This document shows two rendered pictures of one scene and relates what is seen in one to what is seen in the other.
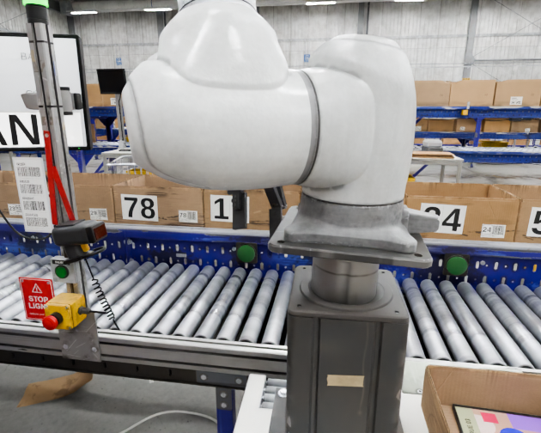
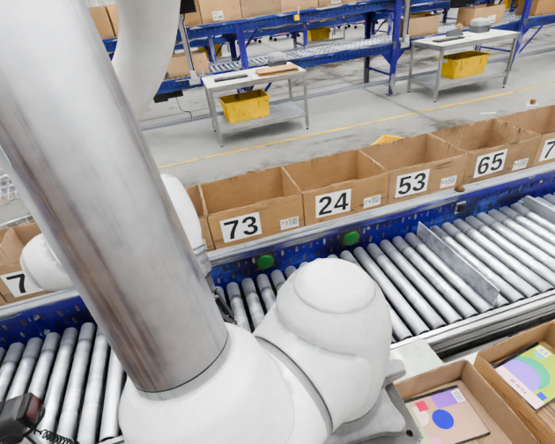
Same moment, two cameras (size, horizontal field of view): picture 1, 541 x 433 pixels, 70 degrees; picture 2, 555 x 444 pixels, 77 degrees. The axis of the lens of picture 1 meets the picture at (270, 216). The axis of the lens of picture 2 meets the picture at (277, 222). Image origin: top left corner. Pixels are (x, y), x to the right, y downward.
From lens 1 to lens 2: 0.51 m
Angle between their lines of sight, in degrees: 27
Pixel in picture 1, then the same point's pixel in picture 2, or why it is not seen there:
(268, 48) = (272, 402)
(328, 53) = (315, 336)
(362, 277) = not seen: hidden behind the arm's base
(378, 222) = (372, 416)
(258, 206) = not seen: hidden behind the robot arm
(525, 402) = (439, 381)
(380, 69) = (373, 340)
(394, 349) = not seen: outside the picture
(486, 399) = (416, 389)
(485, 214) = (365, 190)
